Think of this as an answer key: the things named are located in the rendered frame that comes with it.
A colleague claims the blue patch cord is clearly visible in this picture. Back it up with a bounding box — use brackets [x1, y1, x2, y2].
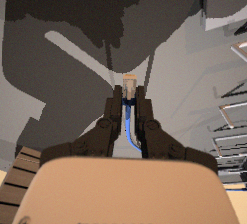
[125, 105, 247, 191]

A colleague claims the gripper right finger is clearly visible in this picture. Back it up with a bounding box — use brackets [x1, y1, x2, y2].
[134, 86, 218, 175]

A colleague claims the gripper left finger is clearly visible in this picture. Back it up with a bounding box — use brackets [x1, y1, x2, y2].
[39, 85, 123, 169]

